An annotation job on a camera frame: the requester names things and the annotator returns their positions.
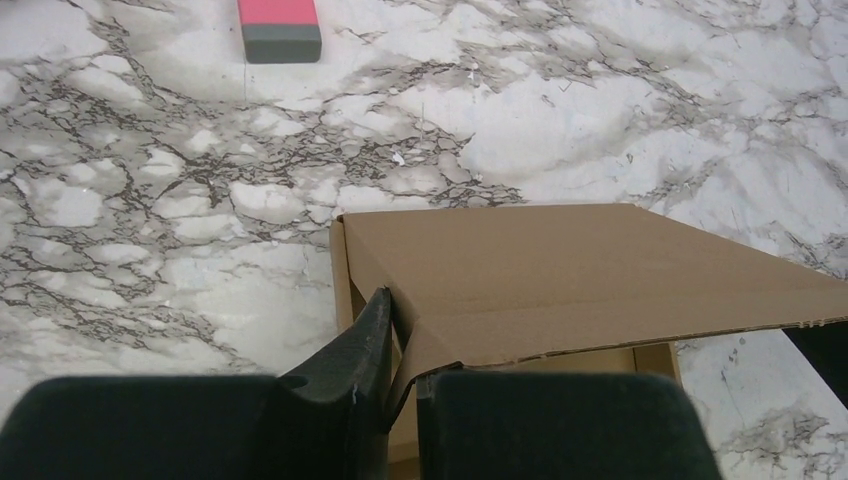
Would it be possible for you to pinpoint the brown cardboard box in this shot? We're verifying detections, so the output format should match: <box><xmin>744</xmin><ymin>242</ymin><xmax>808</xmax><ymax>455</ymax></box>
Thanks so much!
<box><xmin>330</xmin><ymin>204</ymin><xmax>847</xmax><ymax>479</ymax></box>

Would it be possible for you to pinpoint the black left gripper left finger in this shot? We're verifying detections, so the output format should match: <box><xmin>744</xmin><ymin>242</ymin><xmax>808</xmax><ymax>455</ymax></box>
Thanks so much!
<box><xmin>1</xmin><ymin>288</ymin><xmax>392</xmax><ymax>479</ymax></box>

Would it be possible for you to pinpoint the pink whiteboard eraser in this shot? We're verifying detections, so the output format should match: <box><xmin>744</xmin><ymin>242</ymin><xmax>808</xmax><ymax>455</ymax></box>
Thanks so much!
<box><xmin>237</xmin><ymin>0</ymin><xmax>322</xmax><ymax>64</ymax></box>

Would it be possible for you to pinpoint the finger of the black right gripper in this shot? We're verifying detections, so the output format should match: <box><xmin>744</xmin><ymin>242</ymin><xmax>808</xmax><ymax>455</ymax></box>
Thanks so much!
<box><xmin>783</xmin><ymin>322</ymin><xmax>848</xmax><ymax>406</ymax></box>

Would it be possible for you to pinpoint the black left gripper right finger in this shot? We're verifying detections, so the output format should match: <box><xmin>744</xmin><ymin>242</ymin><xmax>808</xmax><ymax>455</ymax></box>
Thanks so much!
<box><xmin>416</xmin><ymin>370</ymin><xmax>722</xmax><ymax>479</ymax></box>

